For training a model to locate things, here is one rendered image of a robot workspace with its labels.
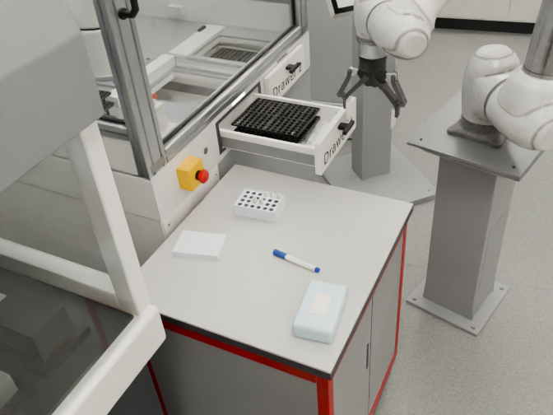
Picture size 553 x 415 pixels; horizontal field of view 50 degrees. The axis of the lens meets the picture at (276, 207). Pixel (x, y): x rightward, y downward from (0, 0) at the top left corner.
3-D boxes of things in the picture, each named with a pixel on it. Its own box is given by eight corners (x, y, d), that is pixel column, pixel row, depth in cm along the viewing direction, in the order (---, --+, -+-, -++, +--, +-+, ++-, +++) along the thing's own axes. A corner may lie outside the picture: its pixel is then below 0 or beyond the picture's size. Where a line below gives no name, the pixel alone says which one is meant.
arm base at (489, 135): (530, 116, 194) (532, 101, 191) (499, 150, 183) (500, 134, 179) (478, 102, 205) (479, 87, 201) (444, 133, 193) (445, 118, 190)
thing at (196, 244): (227, 239, 163) (226, 234, 162) (218, 260, 156) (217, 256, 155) (183, 234, 166) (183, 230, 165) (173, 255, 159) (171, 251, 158)
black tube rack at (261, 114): (320, 125, 191) (320, 108, 187) (297, 154, 179) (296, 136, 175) (259, 114, 200) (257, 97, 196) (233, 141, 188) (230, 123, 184)
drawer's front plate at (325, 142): (355, 127, 192) (355, 96, 186) (320, 176, 173) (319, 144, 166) (350, 126, 193) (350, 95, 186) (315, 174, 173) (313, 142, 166)
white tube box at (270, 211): (285, 205, 173) (285, 194, 170) (275, 223, 167) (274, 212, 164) (246, 198, 177) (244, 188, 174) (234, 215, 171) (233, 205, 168)
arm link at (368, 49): (362, 25, 163) (362, 46, 167) (350, 38, 157) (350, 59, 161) (395, 29, 160) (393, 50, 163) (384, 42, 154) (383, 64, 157)
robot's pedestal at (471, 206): (509, 290, 242) (548, 127, 195) (476, 337, 224) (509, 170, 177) (441, 260, 258) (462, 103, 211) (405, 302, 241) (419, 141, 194)
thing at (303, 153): (348, 124, 191) (348, 107, 187) (317, 168, 173) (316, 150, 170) (239, 104, 207) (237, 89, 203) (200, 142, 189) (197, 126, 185)
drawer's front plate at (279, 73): (304, 72, 226) (303, 44, 220) (270, 108, 206) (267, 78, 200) (300, 71, 227) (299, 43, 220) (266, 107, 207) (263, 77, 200)
